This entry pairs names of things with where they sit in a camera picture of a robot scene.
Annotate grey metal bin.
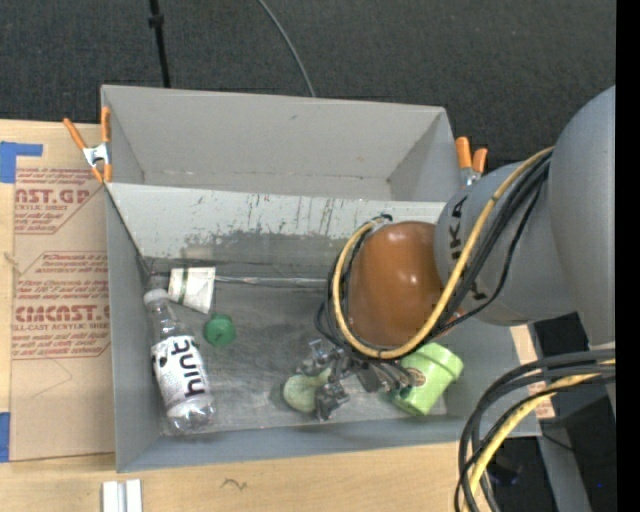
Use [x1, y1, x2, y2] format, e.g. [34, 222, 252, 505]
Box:
[99, 83, 541, 474]

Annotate pale green soft lump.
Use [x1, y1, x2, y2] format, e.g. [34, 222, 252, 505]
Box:
[282, 368, 334, 414]

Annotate clear plastic bottle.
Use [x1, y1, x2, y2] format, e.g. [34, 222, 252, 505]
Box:
[143, 287, 218, 434]

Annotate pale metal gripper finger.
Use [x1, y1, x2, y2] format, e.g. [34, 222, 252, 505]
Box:
[298, 338, 347, 377]
[314, 375, 352, 422]

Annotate dark green round cap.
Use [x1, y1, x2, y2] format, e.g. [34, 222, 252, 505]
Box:
[202, 312, 237, 348]

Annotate brown cardboard board red print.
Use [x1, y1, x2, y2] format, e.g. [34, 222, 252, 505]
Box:
[0, 118, 117, 464]

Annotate white paper cup green stripe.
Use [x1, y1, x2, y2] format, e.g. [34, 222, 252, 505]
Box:
[166, 266, 217, 315]

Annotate lime green plastic cup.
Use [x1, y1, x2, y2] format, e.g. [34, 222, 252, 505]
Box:
[389, 341, 465, 417]

